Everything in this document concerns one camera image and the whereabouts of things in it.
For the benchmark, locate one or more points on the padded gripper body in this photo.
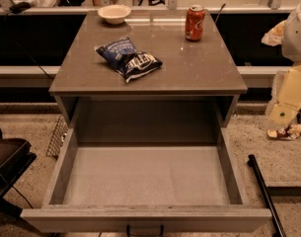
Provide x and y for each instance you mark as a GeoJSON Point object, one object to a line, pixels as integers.
{"type": "Point", "coordinates": [296, 39]}

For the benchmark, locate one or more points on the grey top drawer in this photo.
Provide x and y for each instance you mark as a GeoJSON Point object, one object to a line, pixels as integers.
{"type": "Point", "coordinates": [146, 164]}

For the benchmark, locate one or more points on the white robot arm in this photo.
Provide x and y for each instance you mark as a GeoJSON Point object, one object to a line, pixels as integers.
{"type": "Point", "coordinates": [287, 34]}

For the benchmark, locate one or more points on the grey cabinet with glossy top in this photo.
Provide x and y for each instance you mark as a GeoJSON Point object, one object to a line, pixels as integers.
{"type": "Point", "coordinates": [190, 68]}

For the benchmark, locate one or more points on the orange soda can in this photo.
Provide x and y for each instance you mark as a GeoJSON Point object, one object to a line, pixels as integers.
{"type": "Point", "coordinates": [194, 22]}

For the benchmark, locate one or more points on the brown snack wrapper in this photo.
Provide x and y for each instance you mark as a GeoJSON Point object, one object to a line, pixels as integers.
{"type": "Point", "coordinates": [291, 132]}

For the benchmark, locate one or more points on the blue kettle chips bag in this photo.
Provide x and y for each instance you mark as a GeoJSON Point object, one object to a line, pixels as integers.
{"type": "Point", "coordinates": [125, 59]}

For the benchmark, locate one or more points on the white ceramic bowl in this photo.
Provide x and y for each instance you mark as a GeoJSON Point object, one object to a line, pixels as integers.
{"type": "Point", "coordinates": [114, 14]}

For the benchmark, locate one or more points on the black metal bar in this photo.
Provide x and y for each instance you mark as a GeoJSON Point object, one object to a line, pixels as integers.
{"type": "Point", "coordinates": [279, 231]}

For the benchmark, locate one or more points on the black bin tray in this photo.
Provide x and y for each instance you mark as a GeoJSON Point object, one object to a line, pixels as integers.
{"type": "Point", "coordinates": [15, 158]}

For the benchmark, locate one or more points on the black drawer handle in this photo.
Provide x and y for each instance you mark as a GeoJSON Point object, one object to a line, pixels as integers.
{"type": "Point", "coordinates": [156, 231]}

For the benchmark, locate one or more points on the wire mesh basket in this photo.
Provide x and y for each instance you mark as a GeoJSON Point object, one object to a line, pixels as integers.
{"type": "Point", "coordinates": [57, 138]}

